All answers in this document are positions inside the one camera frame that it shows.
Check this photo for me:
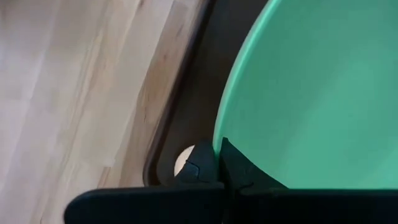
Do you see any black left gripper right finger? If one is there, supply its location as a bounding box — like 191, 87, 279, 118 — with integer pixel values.
220, 136, 398, 224

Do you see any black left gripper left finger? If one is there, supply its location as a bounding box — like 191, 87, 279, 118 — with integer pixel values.
63, 140, 225, 224

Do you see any green plate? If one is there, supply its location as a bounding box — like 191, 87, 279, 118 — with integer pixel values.
212, 0, 398, 190

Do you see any dark brown plastic tray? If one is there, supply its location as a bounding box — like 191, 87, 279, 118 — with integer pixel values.
142, 0, 274, 187

